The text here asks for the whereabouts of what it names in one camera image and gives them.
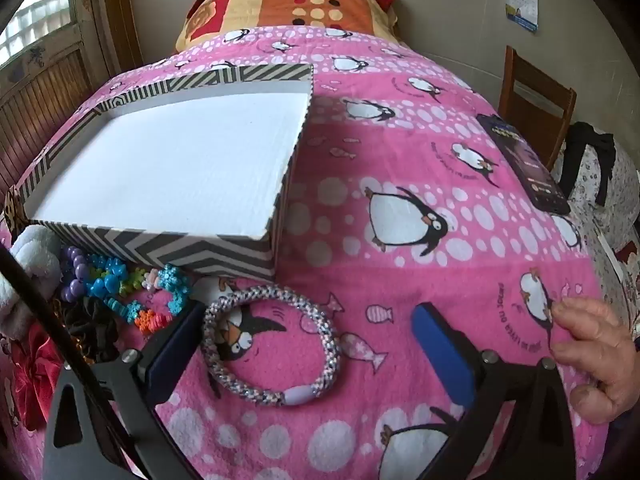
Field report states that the purple bead bracelet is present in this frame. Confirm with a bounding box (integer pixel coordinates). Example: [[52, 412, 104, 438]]
[[60, 245, 93, 303]]

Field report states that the grey white striped box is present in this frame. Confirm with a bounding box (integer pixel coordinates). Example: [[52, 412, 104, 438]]
[[17, 62, 316, 281]]

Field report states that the white floral cloth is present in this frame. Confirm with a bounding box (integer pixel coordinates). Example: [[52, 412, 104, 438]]
[[555, 135, 640, 311]]

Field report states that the wooden chair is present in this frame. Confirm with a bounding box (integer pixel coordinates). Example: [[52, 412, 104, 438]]
[[497, 45, 578, 171]]

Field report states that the dark smartphone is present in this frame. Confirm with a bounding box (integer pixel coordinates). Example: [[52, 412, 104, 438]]
[[475, 112, 572, 216]]

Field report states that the brown wooden panel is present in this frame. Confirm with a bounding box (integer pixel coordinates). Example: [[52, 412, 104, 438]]
[[0, 30, 108, 201]]

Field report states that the red satin bow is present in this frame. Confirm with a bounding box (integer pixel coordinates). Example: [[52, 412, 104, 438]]
[[10, 327, 66, 431]]

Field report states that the black garment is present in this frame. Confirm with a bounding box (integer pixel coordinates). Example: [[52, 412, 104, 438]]
[[557, 121, 616, 206]]

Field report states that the white plush hair tie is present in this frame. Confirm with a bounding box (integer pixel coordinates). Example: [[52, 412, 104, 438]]
[[0, 225, 63, 338]]

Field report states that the orange flower bead bracelet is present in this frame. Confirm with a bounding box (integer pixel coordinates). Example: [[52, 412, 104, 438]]
[[125, 302, 173, 336]]

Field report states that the orange yellow patchwork quilt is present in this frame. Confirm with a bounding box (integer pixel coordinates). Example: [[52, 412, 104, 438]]
[[175, 0, 401, 53]]

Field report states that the leopard print scrunchie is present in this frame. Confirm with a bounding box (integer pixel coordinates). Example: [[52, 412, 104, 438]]
[[2, 185, 31, 233]]

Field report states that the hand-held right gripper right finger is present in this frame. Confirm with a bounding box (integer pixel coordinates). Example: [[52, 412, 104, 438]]
[[410, 302, 583, 480]]

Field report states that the black cable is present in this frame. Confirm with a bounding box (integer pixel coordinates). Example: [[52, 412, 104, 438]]
[[0, 247, 193, 480]]

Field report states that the gold chain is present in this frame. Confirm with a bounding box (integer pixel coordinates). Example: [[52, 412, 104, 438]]
[[50, 297, 96, 366]]

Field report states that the window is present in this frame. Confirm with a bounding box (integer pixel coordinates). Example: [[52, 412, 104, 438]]
[[0, 0, 76, 68]]

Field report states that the pink penguin blanket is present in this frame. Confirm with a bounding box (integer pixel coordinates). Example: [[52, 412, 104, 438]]
[[0, 25, 618, 480]]

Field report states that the silver braided bracelet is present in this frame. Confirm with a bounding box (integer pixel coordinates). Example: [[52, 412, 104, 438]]
[[201, 284, 342, 407]]

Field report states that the blue flower bead bracelet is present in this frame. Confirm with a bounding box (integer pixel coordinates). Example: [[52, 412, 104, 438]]
[[149, 262, 193, 316]]

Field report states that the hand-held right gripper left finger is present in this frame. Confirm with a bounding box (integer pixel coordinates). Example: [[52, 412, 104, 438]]
[[42, 302, 208, 480]]

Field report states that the blue green bead bracelet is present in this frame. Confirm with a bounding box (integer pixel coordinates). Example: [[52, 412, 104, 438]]
[[85, 255, 148, 311]]

